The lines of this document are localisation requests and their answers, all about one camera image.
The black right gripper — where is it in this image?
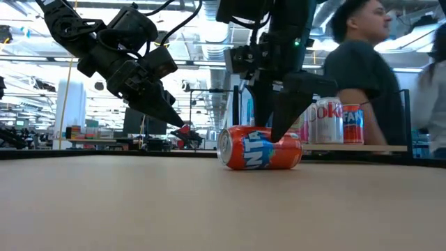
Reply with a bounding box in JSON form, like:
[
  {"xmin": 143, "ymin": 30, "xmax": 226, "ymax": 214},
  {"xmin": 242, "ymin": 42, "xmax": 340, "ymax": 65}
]
[{"xmin": 249, "ymin": 33, "xmax": 338, "ymax": 143}]

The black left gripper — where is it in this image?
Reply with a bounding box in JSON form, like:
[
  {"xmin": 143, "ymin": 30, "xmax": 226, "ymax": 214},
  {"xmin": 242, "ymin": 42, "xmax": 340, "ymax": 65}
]
[{"xmin": 77, "ymin": 43, "xmax": 185, "ymax": 128}]

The blue silver Red Bull can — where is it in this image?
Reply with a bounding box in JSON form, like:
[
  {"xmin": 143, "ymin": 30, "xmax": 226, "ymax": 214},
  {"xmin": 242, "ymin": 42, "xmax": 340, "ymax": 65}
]
[{"xmin": 240, "ymin": 86, "xmax": 256, "ymax": 127}]

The orange Fanta can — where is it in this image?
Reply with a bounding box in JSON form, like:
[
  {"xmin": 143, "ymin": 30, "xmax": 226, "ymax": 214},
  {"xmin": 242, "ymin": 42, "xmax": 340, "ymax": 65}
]
[
  {"xmin": 342, "ymin": 103, "xmax": 365, "ymax": 145},
  {"xmin": 216, "ymin": 125, "xmax": 303, "ymax": 171}
]

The red black device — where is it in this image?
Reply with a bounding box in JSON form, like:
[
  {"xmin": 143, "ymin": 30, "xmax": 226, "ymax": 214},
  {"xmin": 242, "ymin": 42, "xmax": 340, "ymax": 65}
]
[{"xmin": 170, "ymin": 124, "xmax": 205, "ymax": 149}]

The person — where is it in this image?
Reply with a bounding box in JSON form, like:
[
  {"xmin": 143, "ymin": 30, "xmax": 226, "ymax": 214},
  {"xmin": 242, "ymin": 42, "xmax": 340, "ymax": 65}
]
[
  {"xmin": 410, "ymin": 22, "xmax": 446, "ymax": 160},
  {"xmin": 323, "ymin": 0, "xmax": 407, "ymax": 147}
]

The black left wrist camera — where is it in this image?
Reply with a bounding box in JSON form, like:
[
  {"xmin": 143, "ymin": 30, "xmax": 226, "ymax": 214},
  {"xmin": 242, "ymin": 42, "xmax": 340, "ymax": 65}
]
[{"xmin": 141, "ymin": 47, "xmax": 178, "ymax": 79}]

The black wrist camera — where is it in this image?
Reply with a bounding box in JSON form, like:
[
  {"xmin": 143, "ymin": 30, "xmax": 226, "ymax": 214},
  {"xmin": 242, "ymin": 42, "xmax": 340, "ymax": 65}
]
[
  {"xmin": 224, "ymin": 47, "xmax": 254, "ymax": 76},
  {"xmin": 141, "ymin": 47, "xmax": 178, "ymax": 79}
]

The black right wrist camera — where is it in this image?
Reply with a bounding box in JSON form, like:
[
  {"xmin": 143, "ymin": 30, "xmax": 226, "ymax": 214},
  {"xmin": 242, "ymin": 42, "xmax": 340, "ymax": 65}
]
[{"xmin": 224, "ymin": 47, "xmax": 254, "ymax": 76}]

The yellow cable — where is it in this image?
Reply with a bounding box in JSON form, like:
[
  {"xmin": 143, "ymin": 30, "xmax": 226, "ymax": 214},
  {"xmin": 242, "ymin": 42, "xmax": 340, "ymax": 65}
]
[{"xmin": 57, "ymin": 0, "xmax": 78, "ymax": 150}]

